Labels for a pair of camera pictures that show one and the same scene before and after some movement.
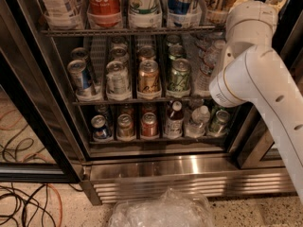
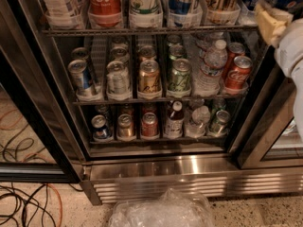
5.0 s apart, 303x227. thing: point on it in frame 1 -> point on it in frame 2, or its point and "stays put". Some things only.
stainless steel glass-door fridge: (108, 85) stays put
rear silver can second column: (119, 54) stays put
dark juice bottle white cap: (174, 120) stays put
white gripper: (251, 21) -> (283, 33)
